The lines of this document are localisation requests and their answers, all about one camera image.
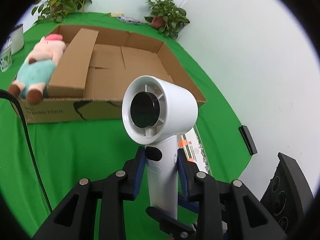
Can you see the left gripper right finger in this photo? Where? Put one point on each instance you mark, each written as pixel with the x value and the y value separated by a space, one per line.
pixel 219 202

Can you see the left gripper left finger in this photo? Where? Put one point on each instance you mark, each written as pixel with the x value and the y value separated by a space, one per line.
pixel 74 217

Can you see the white handheld hair dryer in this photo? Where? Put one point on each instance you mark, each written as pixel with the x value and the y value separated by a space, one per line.
pixel 154 113

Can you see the pig plush toy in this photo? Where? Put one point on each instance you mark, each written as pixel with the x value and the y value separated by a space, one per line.
pixel 34 74

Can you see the black panel with dials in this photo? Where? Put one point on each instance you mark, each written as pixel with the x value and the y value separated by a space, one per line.
pixel 288 195

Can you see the green table cloth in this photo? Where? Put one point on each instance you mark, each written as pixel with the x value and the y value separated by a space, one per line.
pixel 63 153

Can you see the black clamp on table edge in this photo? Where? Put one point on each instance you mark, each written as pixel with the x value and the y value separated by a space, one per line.
pixel 246 135

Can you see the green white medicine box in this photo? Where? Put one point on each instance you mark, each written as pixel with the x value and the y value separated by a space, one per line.
pixel 194 150

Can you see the long cardboard divider box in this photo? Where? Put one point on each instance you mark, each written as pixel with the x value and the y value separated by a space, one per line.
pixel 69 78

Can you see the large shallow cardboard box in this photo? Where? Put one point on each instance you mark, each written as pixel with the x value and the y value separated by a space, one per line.
pixel 117 59

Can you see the green patterned cup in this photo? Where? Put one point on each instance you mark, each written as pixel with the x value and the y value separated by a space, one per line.
pixel 6 56

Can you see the white mug black lid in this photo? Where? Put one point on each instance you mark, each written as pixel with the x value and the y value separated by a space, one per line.
pixel 17 39

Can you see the right potted green plant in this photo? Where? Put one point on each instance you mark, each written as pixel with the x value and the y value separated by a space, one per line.
pixel 166 17

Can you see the potted green plant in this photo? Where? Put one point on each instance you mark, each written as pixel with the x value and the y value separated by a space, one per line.
pixel 57 10
pixel 166 17

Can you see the small colourful packet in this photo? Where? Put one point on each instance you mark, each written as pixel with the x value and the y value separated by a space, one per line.
pixel 128 20

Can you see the yellow paper item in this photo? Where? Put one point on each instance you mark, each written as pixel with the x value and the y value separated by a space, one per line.
pixel 116 15

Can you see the left potted green plant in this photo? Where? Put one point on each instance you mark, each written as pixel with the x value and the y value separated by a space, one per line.
pixel 57 10

